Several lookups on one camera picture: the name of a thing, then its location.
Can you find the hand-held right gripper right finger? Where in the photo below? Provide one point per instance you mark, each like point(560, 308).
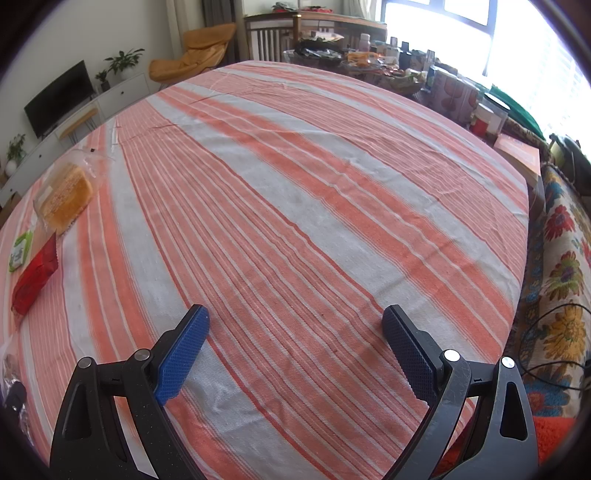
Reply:
point(408, 350)

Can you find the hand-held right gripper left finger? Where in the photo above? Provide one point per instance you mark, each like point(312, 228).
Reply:
point(182, 355)

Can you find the red snack packet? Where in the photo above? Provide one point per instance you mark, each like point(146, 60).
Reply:
point(34, 281)

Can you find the clear snack bag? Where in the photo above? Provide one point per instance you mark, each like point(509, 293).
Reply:
point(9, 367)

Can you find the orange striped tablecloth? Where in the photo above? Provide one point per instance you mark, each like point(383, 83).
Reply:
point(300, 207)

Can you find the floral sofa cover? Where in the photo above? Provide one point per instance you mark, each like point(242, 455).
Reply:
point(563, 258)

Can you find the small green snack packet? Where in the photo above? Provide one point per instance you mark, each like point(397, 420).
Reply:
point(21, 251)

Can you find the yellow cake in clear bag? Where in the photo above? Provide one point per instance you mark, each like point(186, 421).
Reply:
point(67, 198)

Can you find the orange flat box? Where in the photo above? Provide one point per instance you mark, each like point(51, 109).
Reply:
point(519, 157)

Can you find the red and white jar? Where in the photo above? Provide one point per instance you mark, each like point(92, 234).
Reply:
point(485, 121)

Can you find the black rounded object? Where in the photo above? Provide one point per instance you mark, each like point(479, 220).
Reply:
point(570, 157)

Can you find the wooden bench with black legs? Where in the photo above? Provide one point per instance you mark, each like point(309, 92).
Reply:
point(78, 121)

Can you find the white box with floral print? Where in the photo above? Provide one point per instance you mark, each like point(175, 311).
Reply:
point(455, 94)

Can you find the green plant in vase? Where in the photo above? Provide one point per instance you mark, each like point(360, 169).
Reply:
point(16, 147)

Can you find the green cloth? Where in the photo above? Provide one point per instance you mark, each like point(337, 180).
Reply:
point(519, 106)

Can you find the white tv cabinet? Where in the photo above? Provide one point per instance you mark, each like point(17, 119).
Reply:
point(124, 92)

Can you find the black television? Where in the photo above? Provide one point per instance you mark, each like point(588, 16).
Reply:
point(60, 99)

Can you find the small potted plant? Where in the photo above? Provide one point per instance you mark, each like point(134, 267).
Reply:
point(104, 79)

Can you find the cluttered side table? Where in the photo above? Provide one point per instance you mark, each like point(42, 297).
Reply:
point(369, 60)

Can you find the large potted plant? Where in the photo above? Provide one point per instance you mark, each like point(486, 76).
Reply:
point(123, 62)

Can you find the orange lounge chair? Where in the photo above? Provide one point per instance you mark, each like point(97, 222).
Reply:
point(198, 50)

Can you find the window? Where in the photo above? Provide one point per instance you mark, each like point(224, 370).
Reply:
point(461, 27)

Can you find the wooden sideboard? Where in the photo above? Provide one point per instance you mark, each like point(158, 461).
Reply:
point(272, 37)

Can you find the grey curtain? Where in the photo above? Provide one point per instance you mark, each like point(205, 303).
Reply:
point(219, 11)

